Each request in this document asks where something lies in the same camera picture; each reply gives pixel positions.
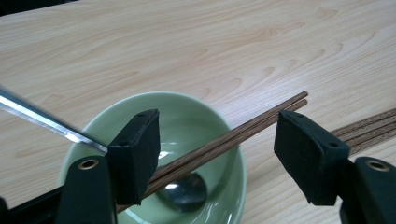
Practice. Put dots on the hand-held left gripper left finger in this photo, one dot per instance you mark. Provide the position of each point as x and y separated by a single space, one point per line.
134 155

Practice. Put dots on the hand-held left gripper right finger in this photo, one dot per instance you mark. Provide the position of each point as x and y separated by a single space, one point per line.
311 155

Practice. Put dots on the green ceramic bowl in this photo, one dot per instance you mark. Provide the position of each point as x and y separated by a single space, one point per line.
186 124

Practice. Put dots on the bundle of brown wooden sticks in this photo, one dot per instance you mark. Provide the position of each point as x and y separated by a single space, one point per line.
373 141

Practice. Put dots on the metal spoon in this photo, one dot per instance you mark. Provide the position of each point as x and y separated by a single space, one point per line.
31 115

